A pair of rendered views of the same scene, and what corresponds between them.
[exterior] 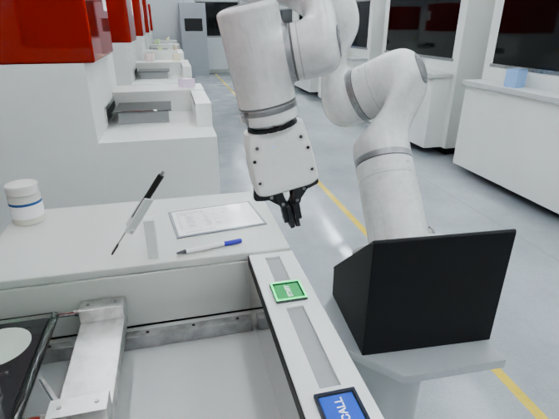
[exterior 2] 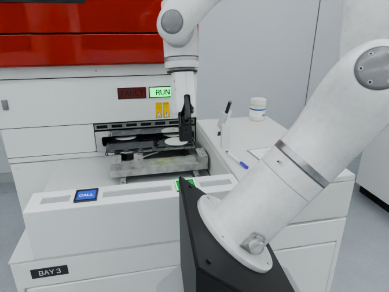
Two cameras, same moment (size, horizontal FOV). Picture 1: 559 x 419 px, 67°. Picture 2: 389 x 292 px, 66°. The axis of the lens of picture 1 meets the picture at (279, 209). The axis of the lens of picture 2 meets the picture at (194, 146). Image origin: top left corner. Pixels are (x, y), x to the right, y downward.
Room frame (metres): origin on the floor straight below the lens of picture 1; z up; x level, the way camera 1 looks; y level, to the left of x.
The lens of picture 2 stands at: (0.68, -0.74, 1.37)
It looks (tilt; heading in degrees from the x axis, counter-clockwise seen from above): 22 degrees down; 92
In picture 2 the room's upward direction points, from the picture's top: straight up
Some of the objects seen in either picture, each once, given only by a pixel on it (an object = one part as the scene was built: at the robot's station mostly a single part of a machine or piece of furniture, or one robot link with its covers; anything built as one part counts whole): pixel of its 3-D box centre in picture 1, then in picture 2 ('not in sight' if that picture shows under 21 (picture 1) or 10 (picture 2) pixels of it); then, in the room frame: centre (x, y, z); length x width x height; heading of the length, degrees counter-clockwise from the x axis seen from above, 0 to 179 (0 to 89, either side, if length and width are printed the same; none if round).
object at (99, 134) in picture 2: not in sight; (146, 138); (0.43, 0.52, 0.89); 0.44 x 0.02 x 0.10; 14
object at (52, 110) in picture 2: not in sight; (103, 112); (0.25, 0.50, 1.02); 0.82 x 0.03 x 0.40; 14
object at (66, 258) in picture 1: (146, 253); (257, 158); (0.89, 0.32, 0.89); 0.62 x 0.35 x 0.14; 104
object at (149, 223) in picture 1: (140, 227); (224, 127); (0.75, 0.27, 1.03); 0.06 x 0.04 x 0.13; 104
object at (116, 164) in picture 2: not in sight; (116, 162); (0.36, 0.27, 0.89); 0.08 x 0.03 x 0.03; 104
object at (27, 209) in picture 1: (25, 202); (257, 109); (0.93, 0.60, 1.01); 0.07 x 0.07 x 0.10
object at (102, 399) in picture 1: (79, 411); (138, 160); (0.44, 0.28, 0.89); 0.08 x 0.03 x 0.03; 104
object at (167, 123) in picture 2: not in sight; (146, 124); (0.42, 0.53, 0.96); 0.44 x 0.01 x 0.02; 14
